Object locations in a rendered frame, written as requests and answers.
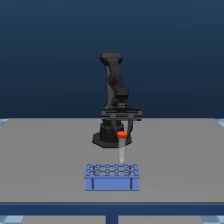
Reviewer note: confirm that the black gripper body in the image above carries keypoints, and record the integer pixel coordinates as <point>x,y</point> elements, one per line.
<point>121,113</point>

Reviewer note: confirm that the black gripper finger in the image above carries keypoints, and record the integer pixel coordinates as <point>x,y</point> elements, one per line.
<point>130,126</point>
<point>114,124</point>

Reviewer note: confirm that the clear tube with orange cap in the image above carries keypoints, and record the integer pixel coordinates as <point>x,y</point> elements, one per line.
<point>122,148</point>

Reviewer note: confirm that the dark six-joint robot arm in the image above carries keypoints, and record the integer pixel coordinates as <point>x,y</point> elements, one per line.
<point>113,83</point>

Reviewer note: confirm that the blue tube rack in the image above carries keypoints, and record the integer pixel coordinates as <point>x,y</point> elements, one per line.
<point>112,176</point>

